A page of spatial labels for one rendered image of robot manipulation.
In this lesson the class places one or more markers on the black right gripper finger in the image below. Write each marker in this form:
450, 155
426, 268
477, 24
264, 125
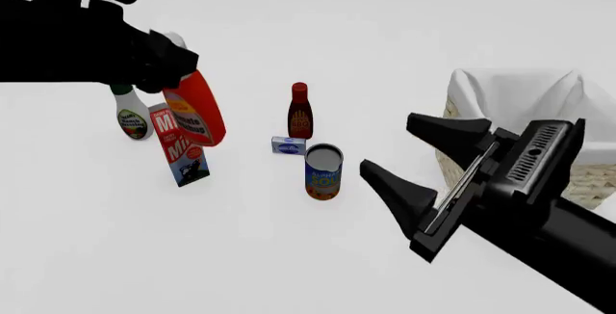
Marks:
399, 193
447, 133

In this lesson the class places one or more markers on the dark red BBQ sauce bottle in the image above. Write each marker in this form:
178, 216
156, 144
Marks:
300, 119

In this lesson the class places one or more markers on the woven wicker basket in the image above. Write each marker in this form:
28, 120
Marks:
593, 184

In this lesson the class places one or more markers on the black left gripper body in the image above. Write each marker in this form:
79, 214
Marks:
166, 62

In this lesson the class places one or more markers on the white ranch dressing bottle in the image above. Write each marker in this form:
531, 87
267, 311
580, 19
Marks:
133, 119

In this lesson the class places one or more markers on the blue and orange soup can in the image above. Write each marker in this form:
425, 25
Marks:
322, 180

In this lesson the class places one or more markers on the small blue and white box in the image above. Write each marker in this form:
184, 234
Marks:
288, 146

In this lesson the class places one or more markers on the red and white milk carton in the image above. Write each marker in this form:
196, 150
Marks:
187, 164

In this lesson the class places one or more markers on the white cloth basket liner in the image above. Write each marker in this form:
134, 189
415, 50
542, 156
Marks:
520, 97

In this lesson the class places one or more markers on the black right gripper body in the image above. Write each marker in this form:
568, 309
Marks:
534, 162

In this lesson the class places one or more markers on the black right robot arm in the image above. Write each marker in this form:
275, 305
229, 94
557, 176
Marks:
553, 245

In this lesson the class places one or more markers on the red tomato ketchup bottle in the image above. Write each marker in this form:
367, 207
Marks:
204, 106

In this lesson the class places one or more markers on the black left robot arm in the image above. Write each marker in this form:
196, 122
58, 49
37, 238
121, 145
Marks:
53, 43

